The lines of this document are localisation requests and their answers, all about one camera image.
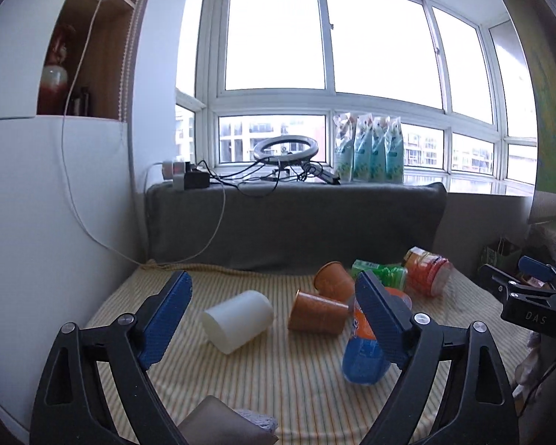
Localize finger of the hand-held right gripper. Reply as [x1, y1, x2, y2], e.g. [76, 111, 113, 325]
[519, 255, 556, 288]
[479, 263, 556, 306]

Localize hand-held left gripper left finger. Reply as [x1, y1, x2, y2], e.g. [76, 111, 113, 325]
[30, 270, 193, 445]

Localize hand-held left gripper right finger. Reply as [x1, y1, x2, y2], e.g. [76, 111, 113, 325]
[354, 270, 522, 445]

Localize orange paper cup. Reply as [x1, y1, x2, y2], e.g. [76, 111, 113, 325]
[288, 290, 351, 335]
[314, 261, 356, 303]

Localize white cup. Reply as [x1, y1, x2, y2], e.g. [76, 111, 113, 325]
[202, 290, 274, 356]

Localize lace cover cloth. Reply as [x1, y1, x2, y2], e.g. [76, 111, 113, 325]
[530, 220, 556, 270]

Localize orange soda bottle blue label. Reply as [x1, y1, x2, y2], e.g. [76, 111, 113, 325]
[342, 287, 413, 385]

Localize green drink can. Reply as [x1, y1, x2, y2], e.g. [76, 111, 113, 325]
[351, 260, 409, 289]

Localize orange plastic jar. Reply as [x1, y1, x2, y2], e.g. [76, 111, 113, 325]
[402, 247, 453, 298]

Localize yellow striped cloth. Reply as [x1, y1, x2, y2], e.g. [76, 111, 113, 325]
[84, 263, 535, 445]

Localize brown cushion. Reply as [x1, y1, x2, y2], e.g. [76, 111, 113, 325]
[177, 395, 279, 445]

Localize grey blanket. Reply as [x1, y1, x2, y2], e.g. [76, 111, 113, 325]
[144, 181, 448, 275]

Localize white lace fabric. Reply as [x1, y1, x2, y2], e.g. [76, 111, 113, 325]
[234, 408, 279, 433]

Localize black power adapter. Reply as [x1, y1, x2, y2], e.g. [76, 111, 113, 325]
[184, 162, 211, 190]

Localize black phone holder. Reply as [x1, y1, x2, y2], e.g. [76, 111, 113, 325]
[304, 162, 342, 186]

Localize dark bottles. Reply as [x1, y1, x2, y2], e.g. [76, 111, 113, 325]
[69, 85, 92, 116]

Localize red bottle on shelf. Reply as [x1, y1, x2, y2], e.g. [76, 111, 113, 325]
[39, 24, 78, 116]

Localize wooden shelf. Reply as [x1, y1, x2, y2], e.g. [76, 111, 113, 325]
[36, 0, 162, 122]

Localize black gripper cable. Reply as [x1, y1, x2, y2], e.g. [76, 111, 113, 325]
[521, 334, 556, 415]

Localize short white cable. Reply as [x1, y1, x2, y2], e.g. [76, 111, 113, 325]
[143, 162, 226, 270]

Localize long white cable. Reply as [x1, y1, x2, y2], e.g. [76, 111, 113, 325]
[61, 0, 151, 268]

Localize black cables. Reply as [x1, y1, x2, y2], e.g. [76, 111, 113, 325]
[197, 159, 340, 197]

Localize ring light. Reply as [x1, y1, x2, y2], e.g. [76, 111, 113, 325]
[253, 135, 320, 168]

